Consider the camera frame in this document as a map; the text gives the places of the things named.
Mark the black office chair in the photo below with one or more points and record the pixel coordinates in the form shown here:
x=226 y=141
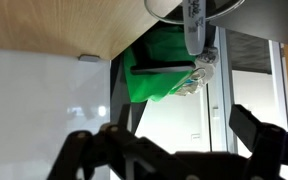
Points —
x=260 y=20

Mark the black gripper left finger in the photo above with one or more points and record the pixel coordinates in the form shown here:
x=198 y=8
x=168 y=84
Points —
x=84 y=153

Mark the white partition panel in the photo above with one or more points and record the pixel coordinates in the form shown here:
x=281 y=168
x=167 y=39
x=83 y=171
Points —
x=44 y=110

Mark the white plastic bag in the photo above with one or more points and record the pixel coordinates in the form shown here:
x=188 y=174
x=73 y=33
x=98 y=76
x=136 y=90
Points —
x=207 y=61

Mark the black chair armrest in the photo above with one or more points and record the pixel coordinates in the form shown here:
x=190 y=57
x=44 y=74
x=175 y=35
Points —
x=160 y=68

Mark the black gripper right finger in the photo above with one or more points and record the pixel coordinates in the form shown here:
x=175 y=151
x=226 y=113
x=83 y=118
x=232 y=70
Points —
x=267 y=146

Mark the grey partition bracket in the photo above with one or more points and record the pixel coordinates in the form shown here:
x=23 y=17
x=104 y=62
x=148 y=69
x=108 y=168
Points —
x=89 y=58

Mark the green plastic bag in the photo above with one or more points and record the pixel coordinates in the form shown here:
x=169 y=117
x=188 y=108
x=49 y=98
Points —
x=150 y=86

